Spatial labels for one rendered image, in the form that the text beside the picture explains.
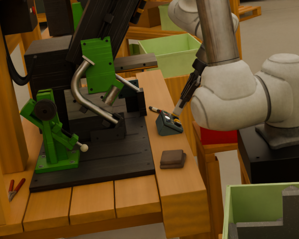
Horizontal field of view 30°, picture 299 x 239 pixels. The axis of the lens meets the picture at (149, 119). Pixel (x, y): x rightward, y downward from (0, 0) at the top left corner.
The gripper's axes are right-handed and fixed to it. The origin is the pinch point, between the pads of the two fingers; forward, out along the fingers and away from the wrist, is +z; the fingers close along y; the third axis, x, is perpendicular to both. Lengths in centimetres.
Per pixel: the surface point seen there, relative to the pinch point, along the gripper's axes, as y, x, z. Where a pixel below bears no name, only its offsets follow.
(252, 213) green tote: -75, -13, 1
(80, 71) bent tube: -1.1, 41.4, 4.1
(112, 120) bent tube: -6.4, 22.6, 14.9
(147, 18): 316, -14, 7
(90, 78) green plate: 1.5, 36.4, 5.5
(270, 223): -106, -2, -9
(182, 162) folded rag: -42.6, 1.4, 7.0
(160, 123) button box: -7.2, 5.5, 7.5
